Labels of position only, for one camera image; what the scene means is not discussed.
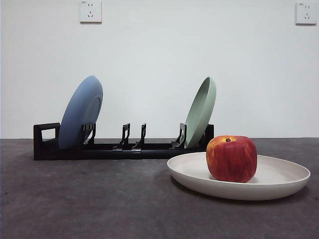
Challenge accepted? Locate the white wall socket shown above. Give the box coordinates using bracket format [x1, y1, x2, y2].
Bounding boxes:
[295, 1, 318, 25]
[79, 0, 103, 24]

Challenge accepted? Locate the blue plate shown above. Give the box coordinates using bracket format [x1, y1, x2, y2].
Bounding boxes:
[58, 75, 104, 150]

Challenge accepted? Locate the red apple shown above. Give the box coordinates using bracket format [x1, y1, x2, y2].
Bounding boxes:
[205, 135, 258, 183]

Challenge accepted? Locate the cream yellow plate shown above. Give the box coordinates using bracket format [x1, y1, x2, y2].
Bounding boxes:
[166, 151, 312, 201]

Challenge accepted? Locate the green plate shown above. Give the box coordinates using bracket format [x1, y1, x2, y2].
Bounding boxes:
[184, 76, 217, 149]

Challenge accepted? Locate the black plate rack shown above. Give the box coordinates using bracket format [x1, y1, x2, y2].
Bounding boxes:
[33, 122, 215, 161]

